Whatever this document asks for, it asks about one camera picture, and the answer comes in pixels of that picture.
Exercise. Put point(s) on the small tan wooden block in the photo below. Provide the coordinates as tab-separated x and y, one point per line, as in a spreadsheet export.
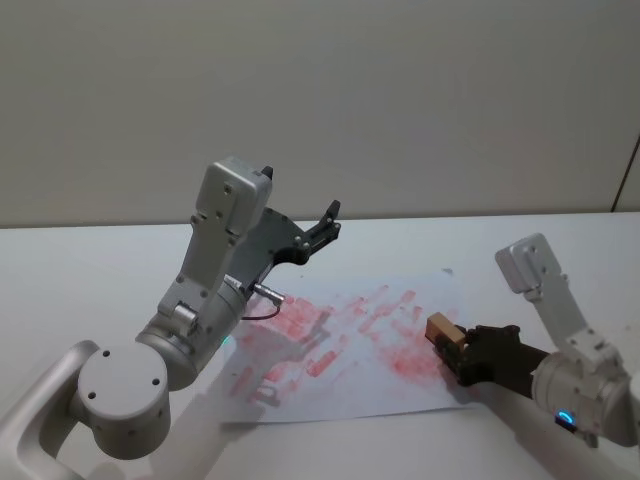
442	327

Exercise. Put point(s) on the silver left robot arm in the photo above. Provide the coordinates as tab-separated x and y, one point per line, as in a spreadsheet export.
125	385

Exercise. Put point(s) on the white paper with red marks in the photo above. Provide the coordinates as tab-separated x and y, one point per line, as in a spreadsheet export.
360	380

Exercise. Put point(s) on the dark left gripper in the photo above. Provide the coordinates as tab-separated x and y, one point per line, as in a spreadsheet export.
272	235

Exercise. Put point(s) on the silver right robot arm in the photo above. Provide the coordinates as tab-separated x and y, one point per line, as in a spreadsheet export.
580	350

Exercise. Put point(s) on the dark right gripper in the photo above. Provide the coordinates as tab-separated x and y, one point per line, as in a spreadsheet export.
500	357

